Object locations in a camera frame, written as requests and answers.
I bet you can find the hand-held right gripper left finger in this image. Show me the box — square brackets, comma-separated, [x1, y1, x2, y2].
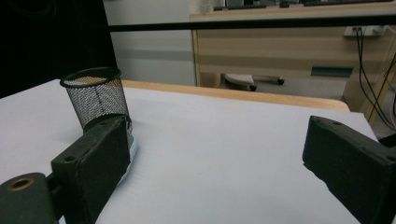
[50, 115, 132, 224]

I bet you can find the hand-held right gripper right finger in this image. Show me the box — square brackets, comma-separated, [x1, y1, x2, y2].
[302, 115, 396, 224]

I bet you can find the light blue pen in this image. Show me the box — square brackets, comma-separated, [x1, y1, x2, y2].
[117, 135, 139, 185]

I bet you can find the black mesh pen holder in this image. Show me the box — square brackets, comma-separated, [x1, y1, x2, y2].
[59, 66, 132, 133]

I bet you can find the white table cover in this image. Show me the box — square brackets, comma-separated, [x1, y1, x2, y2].
[0, 78, 379, 224]

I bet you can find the white power strip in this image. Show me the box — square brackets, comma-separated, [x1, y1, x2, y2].
[343, 25, 389, 38]

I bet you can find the black curtain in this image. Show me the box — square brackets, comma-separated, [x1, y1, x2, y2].
[0, 0, 118, 99]

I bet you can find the wooden desk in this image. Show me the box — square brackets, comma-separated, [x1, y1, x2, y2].
[189, 1, 396, 123]

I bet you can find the office chair base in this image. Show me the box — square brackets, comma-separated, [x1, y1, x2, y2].
[223, 73, 286, 92]

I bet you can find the black horizontal metal bar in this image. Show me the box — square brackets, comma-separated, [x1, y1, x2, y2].
[108, 14, 396, 33]

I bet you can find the black keyboard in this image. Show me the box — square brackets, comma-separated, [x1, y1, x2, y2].
[213, 3, 268, 12]

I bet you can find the black cable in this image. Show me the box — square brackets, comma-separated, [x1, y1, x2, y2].
[368, 58, 396, 123]
[356, 27, 396, 131]

